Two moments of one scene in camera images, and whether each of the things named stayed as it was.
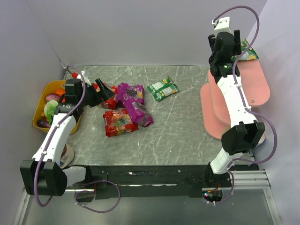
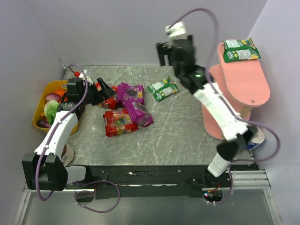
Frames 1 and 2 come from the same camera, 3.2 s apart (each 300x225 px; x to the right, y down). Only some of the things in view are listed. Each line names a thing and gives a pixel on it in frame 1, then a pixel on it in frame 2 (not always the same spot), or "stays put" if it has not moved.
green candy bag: [250, 54] stays put
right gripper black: [237, 37] → [167, 50]
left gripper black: [95, 94] stays put
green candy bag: [163, 88] stays put
